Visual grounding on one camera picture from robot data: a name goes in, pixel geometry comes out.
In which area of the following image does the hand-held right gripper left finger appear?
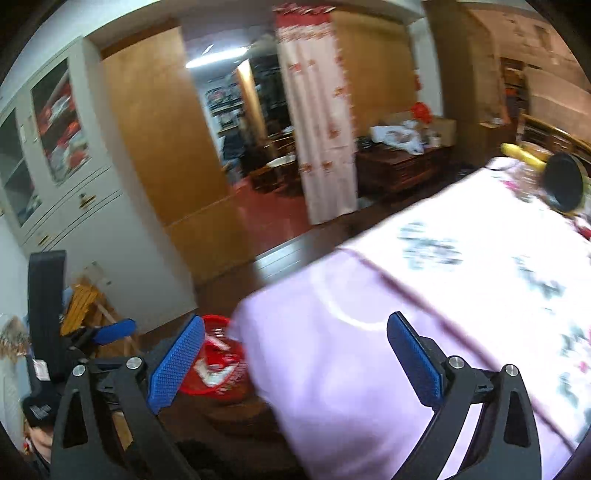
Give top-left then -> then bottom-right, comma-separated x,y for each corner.
51,315 -> 206,480

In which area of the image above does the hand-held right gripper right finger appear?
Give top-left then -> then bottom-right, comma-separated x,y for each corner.
387,311 -> 542,480

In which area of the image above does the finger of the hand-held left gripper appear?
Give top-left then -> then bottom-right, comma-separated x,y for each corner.
65,319 -> 138,352

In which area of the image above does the red and white carton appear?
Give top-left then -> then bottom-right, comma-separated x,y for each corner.
194,335 -> 247,386

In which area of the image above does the red plastic basket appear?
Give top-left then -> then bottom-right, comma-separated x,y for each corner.
178,315 -> 252,398

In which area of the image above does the person's left hand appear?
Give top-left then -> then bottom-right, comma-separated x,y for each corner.
23,425 -> 54,467

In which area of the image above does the wooden folding chair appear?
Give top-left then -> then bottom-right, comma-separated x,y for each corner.
60,277 -> 139,352

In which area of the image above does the pink floral blanket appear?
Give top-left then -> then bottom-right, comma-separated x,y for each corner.
228,157 -> 591,480

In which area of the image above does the white glass-door cupboard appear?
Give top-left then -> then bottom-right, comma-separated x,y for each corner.
0,37 -> 199,333

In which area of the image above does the dark wooden cabinet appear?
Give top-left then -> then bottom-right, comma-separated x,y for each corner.
355,138 -> 458,199

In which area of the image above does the white plastic bag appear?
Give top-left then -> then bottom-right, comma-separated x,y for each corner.
372,121 -> 426,155

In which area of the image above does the yellow pan with black interior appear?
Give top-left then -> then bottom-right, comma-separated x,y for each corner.
501,142 -> 589,214

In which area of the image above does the cardboard box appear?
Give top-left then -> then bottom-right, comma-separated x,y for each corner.
383,111 -> 458,146

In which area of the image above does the white red-flowered curtain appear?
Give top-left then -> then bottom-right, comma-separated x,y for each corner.
274,4 -> 358,226

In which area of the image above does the wooden chair back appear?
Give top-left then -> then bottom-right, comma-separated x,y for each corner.
517,113 -> 591,162

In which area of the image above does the shelf with items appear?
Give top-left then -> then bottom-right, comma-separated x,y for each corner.
501,58 -> 527,125

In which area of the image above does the fluorescent ceiling light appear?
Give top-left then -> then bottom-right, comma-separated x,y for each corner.
187,44 -> 252,70

